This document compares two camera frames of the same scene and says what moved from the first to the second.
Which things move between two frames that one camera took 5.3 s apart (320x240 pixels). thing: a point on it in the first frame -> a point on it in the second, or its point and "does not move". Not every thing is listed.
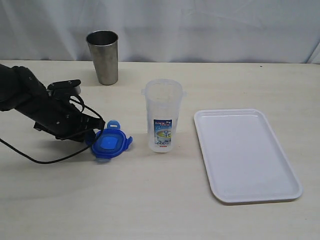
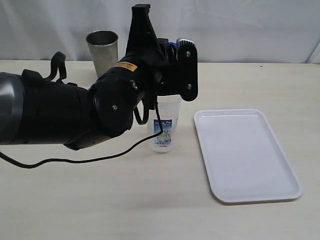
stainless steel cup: x=103 y=46 does not move
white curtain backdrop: x=163 y=31 does not move
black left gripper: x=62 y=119 -> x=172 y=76
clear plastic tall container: x=163 y=97 does not move
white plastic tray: x=244 y=161 does not move
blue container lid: x=110 y=142 -> x=176 y=44
